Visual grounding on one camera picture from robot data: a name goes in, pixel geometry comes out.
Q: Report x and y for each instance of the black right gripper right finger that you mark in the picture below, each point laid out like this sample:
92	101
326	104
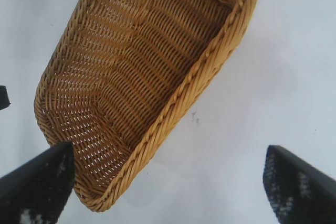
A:
302	190

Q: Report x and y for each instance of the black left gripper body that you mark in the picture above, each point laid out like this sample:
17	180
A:
3	98

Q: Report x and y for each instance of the woven wicker basket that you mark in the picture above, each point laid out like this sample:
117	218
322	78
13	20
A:
131	64

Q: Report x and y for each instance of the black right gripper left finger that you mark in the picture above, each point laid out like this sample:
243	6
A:
36	190

